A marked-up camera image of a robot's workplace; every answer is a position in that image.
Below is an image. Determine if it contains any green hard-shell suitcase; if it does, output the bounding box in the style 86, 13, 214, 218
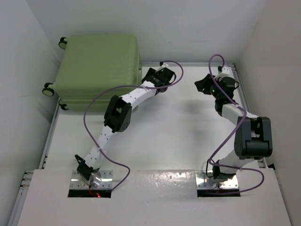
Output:
42, 34, 142, 113

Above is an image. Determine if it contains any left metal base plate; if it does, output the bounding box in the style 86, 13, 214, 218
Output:
69, 170, 113, 190

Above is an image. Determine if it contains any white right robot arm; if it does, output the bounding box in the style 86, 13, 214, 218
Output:
194, 74, 273, 181

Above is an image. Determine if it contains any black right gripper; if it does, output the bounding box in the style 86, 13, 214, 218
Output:
196, 74, 222, 100

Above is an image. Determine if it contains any metal base plate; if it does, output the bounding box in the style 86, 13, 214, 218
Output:
195, 170, 239, 191
69, 170, 113, 190

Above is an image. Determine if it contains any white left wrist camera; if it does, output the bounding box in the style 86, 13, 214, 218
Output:
156, 62, 170, 72

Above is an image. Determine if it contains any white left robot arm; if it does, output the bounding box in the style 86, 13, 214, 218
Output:
75, 66, 177, 181

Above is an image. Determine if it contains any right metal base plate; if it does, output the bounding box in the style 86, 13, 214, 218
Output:
195, 170, 239, 191

